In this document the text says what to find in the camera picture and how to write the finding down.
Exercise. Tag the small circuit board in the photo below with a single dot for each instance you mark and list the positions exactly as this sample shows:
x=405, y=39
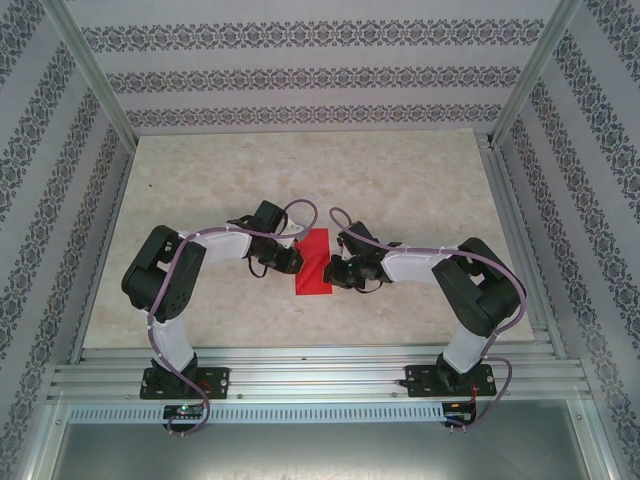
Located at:
x=457, y=407
x=182, y=411

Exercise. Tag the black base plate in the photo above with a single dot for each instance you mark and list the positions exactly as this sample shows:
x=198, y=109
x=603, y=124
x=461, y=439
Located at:
x=215, y=381
x=419, y=381

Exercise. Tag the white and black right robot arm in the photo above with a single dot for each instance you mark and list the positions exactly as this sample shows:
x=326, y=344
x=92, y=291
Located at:
x=475, y=295

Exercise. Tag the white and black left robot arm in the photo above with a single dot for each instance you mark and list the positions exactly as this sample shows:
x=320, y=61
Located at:
x=155, y=280

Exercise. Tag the aluminium mounting beam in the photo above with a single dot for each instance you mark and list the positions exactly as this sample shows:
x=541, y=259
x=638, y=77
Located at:
x=320, y=372

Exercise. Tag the grey metal panel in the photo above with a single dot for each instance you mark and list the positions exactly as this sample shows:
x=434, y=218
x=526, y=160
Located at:
x=320, y=450

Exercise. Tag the red cloth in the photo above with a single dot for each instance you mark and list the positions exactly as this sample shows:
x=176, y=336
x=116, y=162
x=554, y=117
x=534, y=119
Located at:
x=312, y=285

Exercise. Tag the aluminium lower frame strut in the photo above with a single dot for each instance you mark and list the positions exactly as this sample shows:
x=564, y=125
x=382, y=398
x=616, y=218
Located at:
x=595, y=440
x=47, y=440

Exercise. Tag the aluminium table side rail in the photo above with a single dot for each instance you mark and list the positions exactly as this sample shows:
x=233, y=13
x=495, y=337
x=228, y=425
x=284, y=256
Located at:
x=520, y=250
x=102, y=250

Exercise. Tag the aluminium frame post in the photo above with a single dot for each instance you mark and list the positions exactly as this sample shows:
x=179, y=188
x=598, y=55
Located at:
x=533, y=75
x=93, y=75

